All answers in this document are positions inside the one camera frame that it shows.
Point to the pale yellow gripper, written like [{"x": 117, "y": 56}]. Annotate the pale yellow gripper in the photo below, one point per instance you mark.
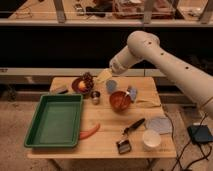
[{"x": 104, "y": 75}]

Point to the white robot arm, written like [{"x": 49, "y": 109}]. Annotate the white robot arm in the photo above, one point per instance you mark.
[{"x": 193, "y": 82}]

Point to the blue plastic cup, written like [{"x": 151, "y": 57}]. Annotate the blue plastic cup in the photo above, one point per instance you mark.
[{"x": 111, "y": 86}]

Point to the small metal cup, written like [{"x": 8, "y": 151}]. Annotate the small metal cup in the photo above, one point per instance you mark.
[{"x": 95, "y": 96}]

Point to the pine cone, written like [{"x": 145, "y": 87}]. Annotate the pine cone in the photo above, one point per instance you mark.
[{"x": 88, "y": 80}]

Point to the blue cloth toy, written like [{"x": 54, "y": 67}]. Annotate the blue cloth toy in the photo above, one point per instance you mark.
[{"x": 132, "y": 93}]

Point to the wooden table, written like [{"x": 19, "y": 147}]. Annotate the wooden table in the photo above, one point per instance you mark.
[{"x": 102, "y": 145}]

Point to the grey sponge block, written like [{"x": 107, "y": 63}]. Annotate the grey sponge block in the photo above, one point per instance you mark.
[{"x": 60, "y": 90}]

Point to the orange carrot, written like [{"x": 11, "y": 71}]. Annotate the orange carrot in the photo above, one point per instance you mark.
[{"x": 86, "y": 134}]

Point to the green plastic tray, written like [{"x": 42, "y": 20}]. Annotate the green plastic tray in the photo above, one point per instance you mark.
[{"x": 56, "y": 122}]

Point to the black power box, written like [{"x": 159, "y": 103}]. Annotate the black power box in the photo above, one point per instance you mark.
[{"x": 200, "y": 134}]

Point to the black handled brush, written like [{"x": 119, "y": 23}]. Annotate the black handled brush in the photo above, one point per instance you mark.
[{"x": 124, "y": 145}]

